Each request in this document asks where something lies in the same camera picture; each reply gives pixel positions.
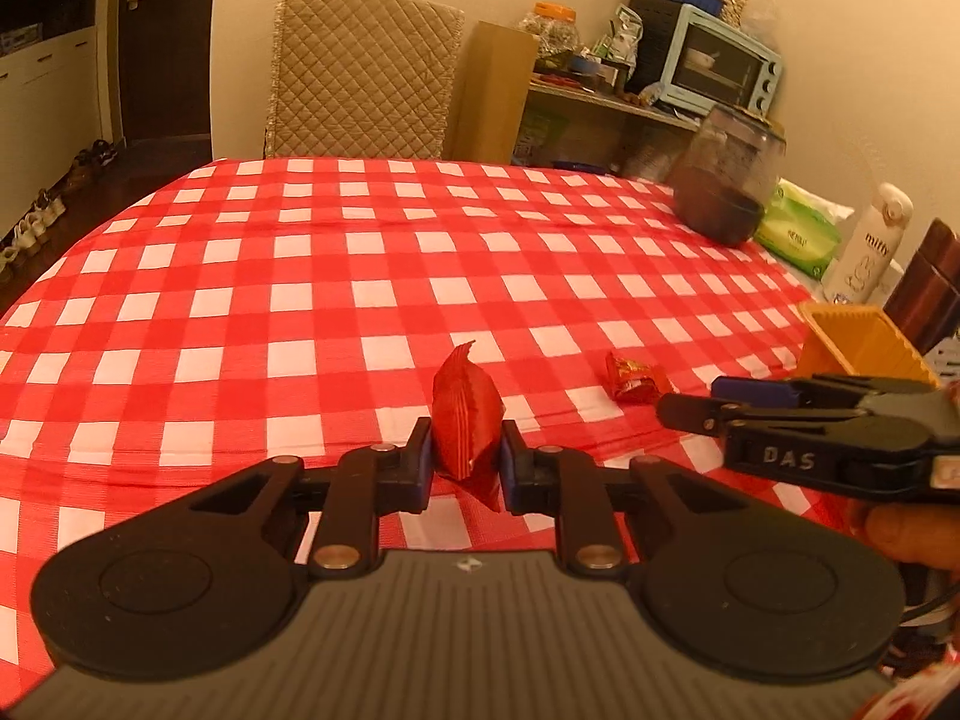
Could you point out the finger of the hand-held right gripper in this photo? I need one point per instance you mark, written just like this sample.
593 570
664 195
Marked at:
690 412
739 390

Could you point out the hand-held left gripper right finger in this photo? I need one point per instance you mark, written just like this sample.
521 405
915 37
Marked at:
510 465

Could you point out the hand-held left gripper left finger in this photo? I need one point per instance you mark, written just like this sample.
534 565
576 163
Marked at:
424 461

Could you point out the red snack packet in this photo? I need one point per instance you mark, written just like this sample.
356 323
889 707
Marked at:
465 420

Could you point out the red twisted wrapper candy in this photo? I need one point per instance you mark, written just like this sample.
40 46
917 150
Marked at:
634 381

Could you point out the orange plastic tray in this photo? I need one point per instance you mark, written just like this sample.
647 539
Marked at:
862 345

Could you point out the person's right hand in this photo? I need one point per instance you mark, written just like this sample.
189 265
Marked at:
911 532

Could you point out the green tissue pack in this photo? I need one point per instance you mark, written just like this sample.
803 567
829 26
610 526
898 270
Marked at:
799 229

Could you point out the white thermos bottle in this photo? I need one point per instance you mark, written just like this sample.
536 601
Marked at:
870 240

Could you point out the glass jar with dark base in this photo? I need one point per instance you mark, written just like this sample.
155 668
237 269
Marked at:
724 172

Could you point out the red checkered tablecloth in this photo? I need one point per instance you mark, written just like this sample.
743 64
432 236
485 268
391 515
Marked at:
300 277

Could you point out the wooden shelf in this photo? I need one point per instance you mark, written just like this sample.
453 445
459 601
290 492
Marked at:
592 112

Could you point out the light blue toaster oven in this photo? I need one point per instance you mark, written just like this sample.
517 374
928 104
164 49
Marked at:
720 64

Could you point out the green snack bag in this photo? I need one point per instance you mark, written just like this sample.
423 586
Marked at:
624 34

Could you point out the cardboard box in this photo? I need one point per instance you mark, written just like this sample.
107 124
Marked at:
491 90

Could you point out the clear plastic bag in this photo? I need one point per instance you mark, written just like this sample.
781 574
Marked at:
761 7

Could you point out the jar of nuts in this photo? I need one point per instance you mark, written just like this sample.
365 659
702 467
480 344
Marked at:
733 0

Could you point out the beige quilted chair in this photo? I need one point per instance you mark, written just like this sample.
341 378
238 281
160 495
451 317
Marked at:
360 75

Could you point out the plastic jar with orange lid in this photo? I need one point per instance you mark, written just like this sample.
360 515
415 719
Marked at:
551 30

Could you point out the row of shoes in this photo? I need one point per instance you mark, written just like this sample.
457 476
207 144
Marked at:
45 210

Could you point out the dark door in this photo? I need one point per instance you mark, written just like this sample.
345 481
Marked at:
165 37

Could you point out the white cabinet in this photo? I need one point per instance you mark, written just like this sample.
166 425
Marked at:
45 67

